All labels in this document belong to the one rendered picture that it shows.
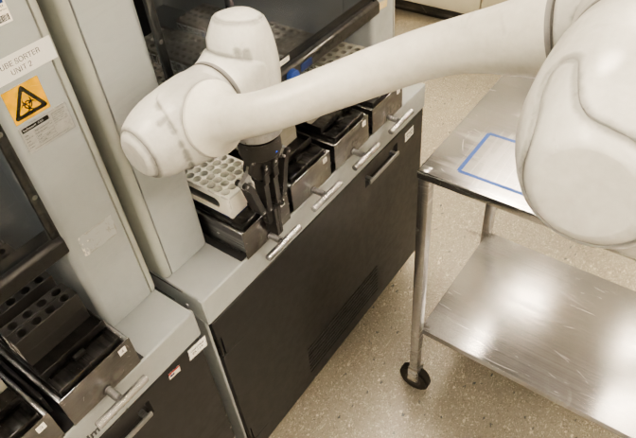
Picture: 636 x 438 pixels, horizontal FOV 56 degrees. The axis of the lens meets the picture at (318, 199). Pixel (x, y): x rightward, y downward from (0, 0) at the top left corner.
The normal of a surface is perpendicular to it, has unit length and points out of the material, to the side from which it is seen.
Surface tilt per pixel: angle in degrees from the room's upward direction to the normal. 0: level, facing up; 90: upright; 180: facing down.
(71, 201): 90
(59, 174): 90
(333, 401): 0
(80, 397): 90
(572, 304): 0
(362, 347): 0
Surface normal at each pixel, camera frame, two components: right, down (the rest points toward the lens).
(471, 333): -0.07, -0.73
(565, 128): -0.71, -0.40
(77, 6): 0.80, 0.36
